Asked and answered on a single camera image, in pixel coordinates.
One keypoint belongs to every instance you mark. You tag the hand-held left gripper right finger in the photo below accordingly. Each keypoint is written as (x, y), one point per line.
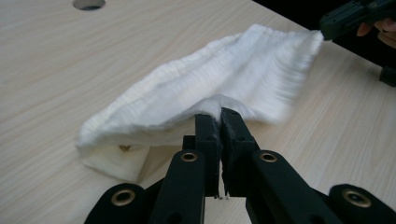
(238, 146)

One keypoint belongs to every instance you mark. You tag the white towel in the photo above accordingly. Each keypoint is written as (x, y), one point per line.
(224, 77)

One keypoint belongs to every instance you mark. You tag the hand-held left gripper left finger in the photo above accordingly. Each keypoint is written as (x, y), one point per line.
(207, 146)

